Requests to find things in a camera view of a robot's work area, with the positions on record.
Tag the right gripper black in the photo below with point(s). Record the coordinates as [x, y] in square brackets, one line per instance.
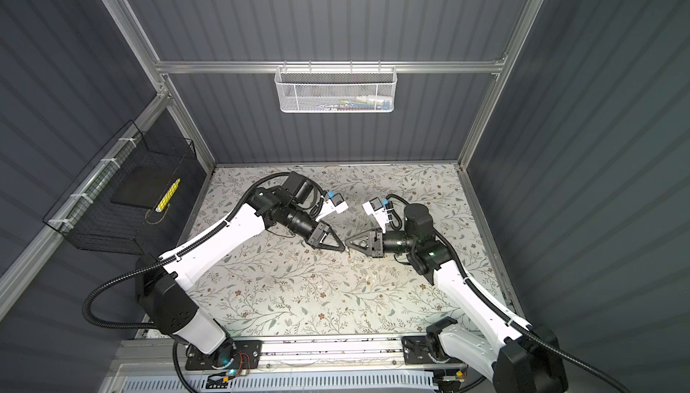
[375, 243]

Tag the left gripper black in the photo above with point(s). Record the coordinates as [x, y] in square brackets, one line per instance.
[318, 234]

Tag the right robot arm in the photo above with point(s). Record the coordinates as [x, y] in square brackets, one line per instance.
[506, 351]

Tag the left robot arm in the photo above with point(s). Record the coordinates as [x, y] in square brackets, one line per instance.
[289, 199]

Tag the floral table mat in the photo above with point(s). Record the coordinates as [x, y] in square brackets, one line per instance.
[275, 284]

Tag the items in white basket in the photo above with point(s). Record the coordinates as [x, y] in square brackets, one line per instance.
[358, 104]

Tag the white vented panel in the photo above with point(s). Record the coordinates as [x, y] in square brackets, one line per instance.
[338, 381]

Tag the yellow tool in basket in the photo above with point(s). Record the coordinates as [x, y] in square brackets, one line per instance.
[167, 197]

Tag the black box in basket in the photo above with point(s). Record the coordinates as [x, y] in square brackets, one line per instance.
[144, 187]

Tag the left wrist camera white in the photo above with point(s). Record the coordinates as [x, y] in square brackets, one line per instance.
[333, 203]

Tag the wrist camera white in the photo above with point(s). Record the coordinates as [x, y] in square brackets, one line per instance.
[378, 209]
[333, 203]

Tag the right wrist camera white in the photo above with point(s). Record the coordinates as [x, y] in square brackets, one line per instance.
[378, 209]

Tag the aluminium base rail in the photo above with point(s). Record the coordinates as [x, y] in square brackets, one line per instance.
[341, 352]

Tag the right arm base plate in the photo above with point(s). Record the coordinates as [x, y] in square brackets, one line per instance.
[416, 352]

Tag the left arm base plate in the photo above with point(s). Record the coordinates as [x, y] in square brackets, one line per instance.
[241, 355]

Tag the white wire mesh basket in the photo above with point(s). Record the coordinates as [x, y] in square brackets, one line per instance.
[299, 92]

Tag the black wire basket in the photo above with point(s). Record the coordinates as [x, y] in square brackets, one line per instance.
[88, 220]

